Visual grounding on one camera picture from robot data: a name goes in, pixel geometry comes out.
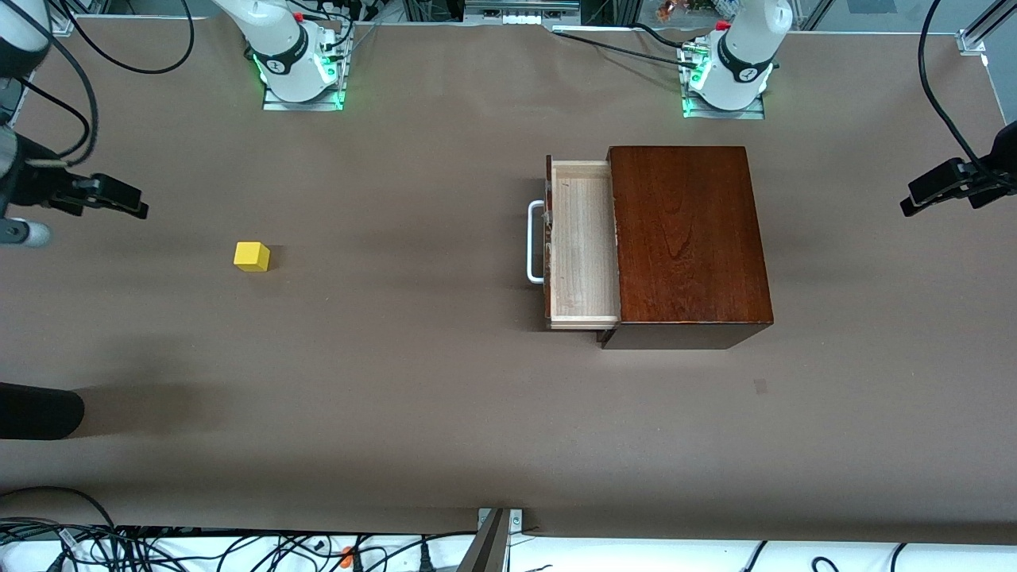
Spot wooden drawer with white handle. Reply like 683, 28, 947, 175
527, 155, 621, 331

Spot black ribbed cylinder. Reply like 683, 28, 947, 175
0, 382, 85, 441

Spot dark brown wooden cabinet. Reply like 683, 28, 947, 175
597, 145, 774, 351

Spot white power strip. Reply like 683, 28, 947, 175
465, 0, 581, 25

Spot aluminium frame profile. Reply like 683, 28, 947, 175
44, 0, 108, 37

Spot black cable loop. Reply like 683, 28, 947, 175
0, 486, 122, 549

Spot thin black table cable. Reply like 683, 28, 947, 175
632, 22, 700, 50

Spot tangled black cables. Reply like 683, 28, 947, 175
0, 516, 478, 572

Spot thick black table cable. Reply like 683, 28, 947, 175
551, 28, 704, 71

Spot aluminium profile post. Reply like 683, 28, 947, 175
457, 507, 524, 572

